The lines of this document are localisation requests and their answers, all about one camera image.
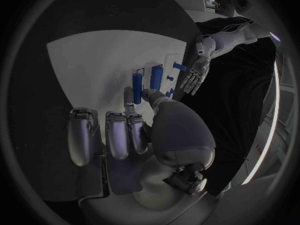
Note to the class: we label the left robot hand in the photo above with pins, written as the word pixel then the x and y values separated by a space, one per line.
pixel 198 73

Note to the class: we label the white task board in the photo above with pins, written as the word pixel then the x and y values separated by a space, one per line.
pixel 93 63

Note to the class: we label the small blue peg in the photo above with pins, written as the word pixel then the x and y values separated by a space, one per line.
pixel 170 78

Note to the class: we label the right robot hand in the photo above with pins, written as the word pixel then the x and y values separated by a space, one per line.
pixel 180 127

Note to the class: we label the glowing light bar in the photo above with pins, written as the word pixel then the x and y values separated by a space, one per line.
pixel 269 127

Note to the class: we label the slim long blue cylinder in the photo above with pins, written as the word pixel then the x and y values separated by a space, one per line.
pixel 137 88

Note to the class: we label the small blue plug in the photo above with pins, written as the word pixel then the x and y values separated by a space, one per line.
pixel 169 93

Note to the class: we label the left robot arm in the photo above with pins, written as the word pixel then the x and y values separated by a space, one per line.
pixel 228 38

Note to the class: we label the thick blue cylinder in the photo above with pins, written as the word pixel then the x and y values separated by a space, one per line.
pixel 156 77

